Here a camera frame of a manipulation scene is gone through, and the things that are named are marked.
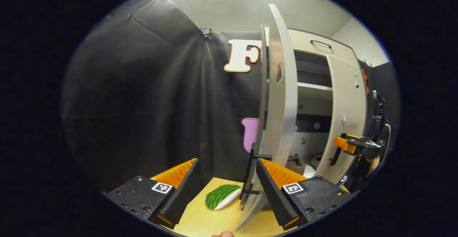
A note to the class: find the brown fuzzy shoe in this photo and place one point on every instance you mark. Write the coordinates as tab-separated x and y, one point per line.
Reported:
316	161
295	164

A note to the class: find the white cabinet shelf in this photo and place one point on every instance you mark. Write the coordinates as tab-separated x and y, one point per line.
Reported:
315	86

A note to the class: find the white shoe cabinet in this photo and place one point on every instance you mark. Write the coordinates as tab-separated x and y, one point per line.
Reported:
313	108

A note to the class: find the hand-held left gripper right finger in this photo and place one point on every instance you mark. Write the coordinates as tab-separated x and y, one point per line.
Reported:
273	190

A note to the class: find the small black clip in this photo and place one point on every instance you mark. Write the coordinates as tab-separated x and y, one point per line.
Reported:
203	31
210	32

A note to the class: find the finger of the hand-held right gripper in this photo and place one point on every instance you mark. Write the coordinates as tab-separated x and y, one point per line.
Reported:
352	136
363	147

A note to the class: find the green striped watermelon toy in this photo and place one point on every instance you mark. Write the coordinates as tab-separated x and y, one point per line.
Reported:
222	196

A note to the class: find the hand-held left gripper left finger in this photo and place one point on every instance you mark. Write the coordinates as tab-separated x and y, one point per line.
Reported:
182	190

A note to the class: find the white cabinet drawer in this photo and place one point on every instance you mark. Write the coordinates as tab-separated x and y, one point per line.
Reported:
307	47

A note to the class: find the white cabinet door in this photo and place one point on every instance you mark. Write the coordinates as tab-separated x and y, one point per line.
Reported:
282	104
349	97

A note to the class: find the black backdrop cloth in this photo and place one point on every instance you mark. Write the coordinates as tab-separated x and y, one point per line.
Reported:
143	97

